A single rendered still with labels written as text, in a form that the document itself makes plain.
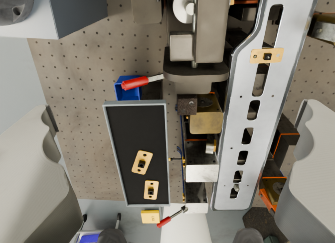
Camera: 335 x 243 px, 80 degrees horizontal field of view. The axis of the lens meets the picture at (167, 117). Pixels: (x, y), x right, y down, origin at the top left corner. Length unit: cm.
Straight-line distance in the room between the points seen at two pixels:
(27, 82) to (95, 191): 109
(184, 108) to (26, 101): 180
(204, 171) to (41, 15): 56
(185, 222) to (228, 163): 153
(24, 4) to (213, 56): 36
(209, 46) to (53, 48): 74
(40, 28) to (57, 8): 5
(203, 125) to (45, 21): 44
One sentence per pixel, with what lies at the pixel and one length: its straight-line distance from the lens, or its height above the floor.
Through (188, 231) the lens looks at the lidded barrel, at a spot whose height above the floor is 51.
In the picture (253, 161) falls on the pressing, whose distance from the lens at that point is 83.
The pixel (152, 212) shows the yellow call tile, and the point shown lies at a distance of 74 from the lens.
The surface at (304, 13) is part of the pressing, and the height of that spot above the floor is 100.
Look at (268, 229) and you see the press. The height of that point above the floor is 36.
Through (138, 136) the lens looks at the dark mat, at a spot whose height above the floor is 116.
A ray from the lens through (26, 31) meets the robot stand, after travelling 54.
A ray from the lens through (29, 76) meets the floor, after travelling 202.
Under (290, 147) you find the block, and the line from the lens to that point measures 79.
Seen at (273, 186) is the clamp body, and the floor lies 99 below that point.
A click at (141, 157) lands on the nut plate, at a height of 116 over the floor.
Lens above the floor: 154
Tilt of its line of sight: 57 degrees down
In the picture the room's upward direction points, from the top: 179 degrees counter-clockwise
